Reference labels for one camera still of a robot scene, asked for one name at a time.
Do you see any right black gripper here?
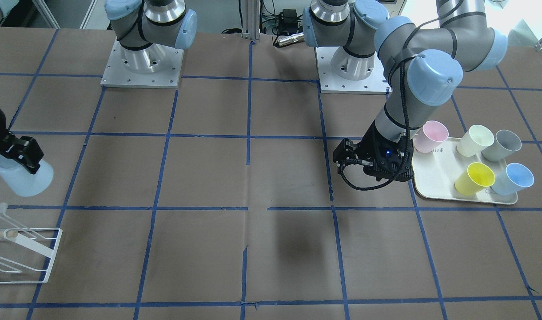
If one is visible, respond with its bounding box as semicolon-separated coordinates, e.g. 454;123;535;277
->
0;109;44;175

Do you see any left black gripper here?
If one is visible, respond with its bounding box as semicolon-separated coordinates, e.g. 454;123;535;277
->
333;122;414;182

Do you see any light blue cup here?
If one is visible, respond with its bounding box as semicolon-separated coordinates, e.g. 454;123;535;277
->
0;155;54;197

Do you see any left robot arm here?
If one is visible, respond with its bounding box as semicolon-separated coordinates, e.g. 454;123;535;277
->
302;0;508;187

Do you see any pink cup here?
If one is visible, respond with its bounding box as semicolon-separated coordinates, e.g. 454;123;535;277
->
413;121;449;153

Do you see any yellow cup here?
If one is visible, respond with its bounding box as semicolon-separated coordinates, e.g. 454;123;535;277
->
454;162;496;196

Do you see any grey cup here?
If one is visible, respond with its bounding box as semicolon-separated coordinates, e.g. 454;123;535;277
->
482;129;522;162

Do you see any cream plastic tray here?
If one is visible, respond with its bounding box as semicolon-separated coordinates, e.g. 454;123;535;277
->
411;137;519;205

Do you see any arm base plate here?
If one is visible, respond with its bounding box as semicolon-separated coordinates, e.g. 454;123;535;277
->
315;47;392;95
100;41;184;89

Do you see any white wire cup rack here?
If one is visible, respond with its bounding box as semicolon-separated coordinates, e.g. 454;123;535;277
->
0;202;63;285

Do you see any aluminium frame post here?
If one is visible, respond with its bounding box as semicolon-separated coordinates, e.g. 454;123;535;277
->
239;0;262;43

